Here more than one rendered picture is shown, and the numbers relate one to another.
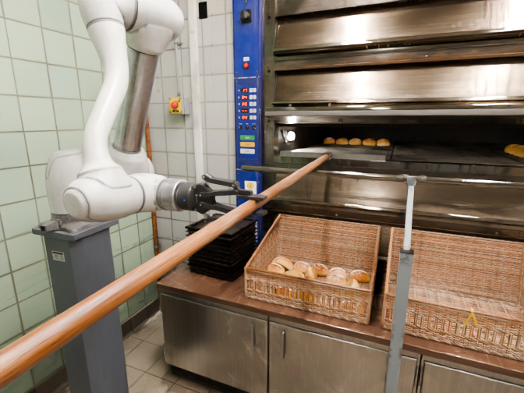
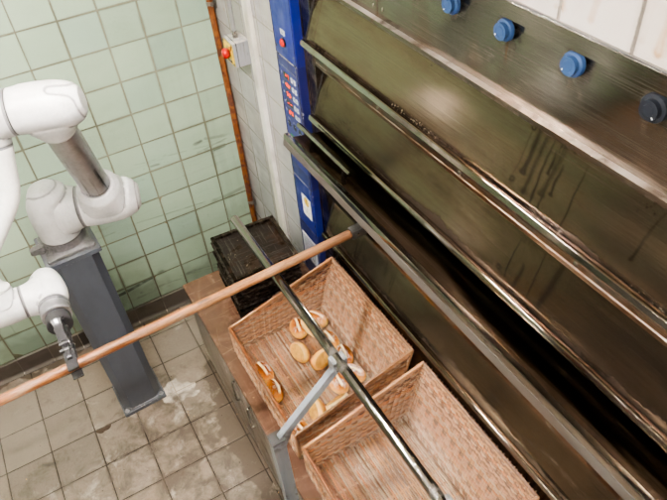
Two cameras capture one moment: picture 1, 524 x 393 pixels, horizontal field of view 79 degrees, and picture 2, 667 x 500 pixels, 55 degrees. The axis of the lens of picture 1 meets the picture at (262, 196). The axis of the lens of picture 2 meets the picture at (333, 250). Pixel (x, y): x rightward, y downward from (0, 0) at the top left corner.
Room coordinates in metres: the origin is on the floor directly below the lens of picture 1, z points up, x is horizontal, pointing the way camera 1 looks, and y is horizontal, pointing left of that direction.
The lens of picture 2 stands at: (0.41, -1.29, 2.59)
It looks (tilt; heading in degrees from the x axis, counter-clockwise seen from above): 43 degrees down; 41
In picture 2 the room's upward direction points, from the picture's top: 6 degrees counter-clockwise
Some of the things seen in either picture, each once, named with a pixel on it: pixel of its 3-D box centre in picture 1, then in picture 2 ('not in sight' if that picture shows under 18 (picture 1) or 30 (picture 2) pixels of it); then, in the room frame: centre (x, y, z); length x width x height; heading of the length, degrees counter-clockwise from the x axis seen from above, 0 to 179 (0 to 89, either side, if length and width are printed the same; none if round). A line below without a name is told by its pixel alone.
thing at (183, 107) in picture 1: (178, 105); (236, 50); (2.01, 0.50, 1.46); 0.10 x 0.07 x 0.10; 67
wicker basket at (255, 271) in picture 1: (316, 259); (317, 350); (1.44, -0.26, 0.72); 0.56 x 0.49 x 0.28; 67
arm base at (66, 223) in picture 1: (71, 217); (59, 239); (1.13, 0.70, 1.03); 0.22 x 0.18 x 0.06; 160
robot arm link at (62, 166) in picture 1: (73, 178); (53, 208); (1.16, 0.69, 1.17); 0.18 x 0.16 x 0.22; 141
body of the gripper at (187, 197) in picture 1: (199, 197); (61, 327); (0.83, 0.17, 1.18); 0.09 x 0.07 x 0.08; 67
